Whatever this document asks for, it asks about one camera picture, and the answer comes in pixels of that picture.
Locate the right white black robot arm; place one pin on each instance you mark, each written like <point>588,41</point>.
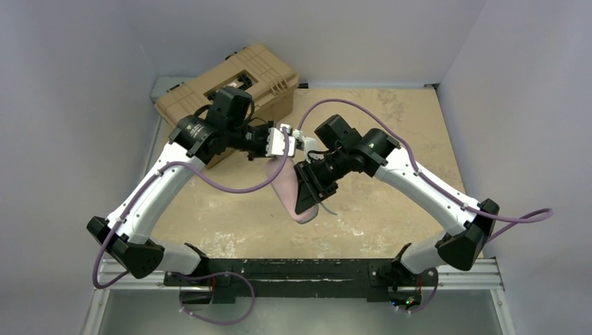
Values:
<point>466,222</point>

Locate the pink grey umbrella case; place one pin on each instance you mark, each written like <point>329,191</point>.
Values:
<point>285,186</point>

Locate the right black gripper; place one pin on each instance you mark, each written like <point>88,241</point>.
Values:
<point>315,180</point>

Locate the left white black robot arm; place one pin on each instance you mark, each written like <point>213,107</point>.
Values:
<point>125,234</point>

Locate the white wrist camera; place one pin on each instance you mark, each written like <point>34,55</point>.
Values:
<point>307,145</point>
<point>280,142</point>

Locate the tan plastic toolbox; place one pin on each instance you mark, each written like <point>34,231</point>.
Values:
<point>209,113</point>

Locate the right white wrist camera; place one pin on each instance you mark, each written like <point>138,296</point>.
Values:
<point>307,145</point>

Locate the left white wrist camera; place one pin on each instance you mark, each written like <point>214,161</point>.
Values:
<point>280,142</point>

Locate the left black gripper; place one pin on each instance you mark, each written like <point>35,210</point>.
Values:
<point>258,142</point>

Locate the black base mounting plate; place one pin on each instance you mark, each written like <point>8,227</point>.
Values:
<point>397,279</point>

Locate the aluminium frame rail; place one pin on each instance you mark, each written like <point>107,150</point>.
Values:
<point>462,302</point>

